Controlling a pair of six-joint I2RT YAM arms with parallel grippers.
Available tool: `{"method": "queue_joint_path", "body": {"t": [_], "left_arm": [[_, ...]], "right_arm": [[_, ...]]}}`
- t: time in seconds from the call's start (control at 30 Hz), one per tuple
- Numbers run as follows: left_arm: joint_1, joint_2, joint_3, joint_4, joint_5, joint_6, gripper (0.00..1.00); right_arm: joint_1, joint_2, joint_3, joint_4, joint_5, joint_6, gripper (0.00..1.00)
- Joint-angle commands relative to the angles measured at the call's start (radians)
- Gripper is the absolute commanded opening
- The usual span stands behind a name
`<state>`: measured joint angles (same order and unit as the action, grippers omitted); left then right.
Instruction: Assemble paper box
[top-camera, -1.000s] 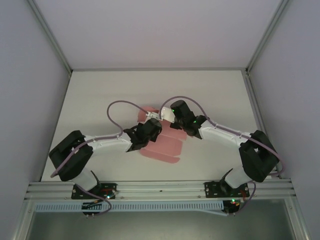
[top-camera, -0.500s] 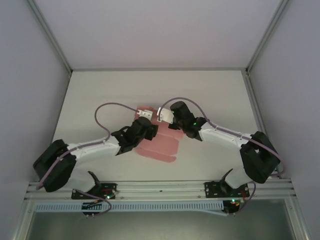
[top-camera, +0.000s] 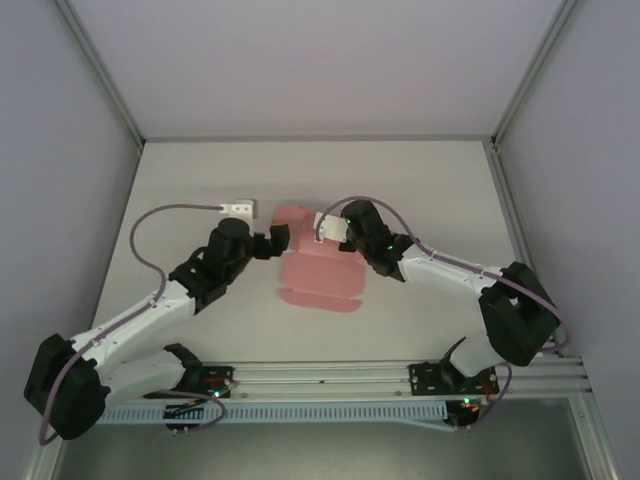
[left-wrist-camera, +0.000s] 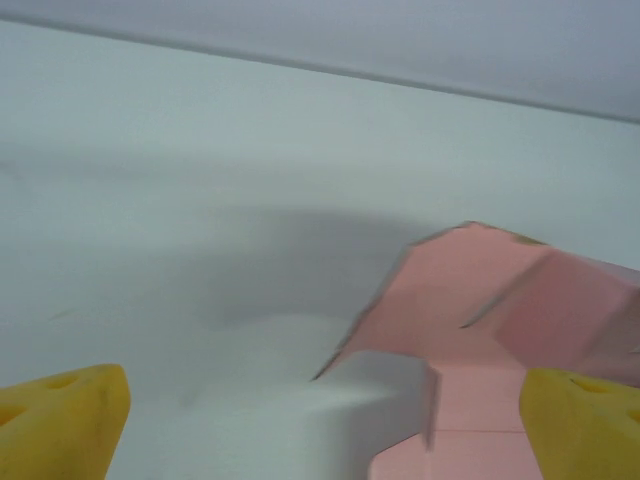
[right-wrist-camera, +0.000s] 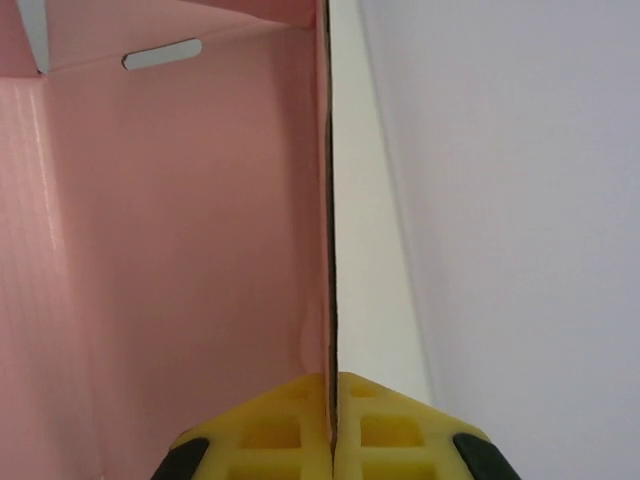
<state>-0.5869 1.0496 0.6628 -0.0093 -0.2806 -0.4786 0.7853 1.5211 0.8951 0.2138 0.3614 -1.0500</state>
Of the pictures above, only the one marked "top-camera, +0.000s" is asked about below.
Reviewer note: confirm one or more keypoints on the pink paper box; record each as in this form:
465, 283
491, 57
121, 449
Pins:
320, 280

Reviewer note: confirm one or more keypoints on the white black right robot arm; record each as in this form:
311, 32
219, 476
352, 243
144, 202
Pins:
440, 270

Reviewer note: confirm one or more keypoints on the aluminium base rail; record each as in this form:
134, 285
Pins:
320, 375

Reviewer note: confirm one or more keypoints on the aluminium side rail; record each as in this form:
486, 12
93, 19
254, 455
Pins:
515, 225

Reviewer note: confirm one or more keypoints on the black bracket under duct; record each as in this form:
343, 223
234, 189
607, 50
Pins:
180, 426
465, 417

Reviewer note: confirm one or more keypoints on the aluminium frame post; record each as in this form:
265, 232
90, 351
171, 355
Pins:
100, 75
540, 65

